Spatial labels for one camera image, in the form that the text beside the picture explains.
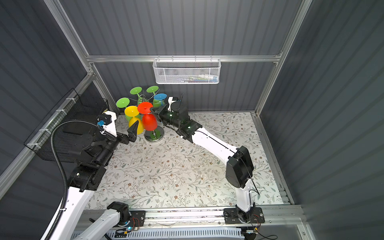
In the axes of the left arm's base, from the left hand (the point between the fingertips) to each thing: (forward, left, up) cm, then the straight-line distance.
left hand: (125, 118), depth 61 cm
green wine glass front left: (+22, +10, -10) cm, 27 cm away
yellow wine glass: (+14, +3, -10) cm, 18 cm away
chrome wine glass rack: (+23, +2, -42) cm, 48 cm away
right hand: (+9, -7, -4) cm, 12 cm away
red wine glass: (+11, -5, -14) cm, 18 cm away
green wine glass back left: (+33, +5, -10) cm, 34 cm away
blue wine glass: (+24, -9, -10) cm, 28 cm away
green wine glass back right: (+32, -5, -9) cm, 34 cm away
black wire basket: (+16, +34, -8) cm, 39 cm away
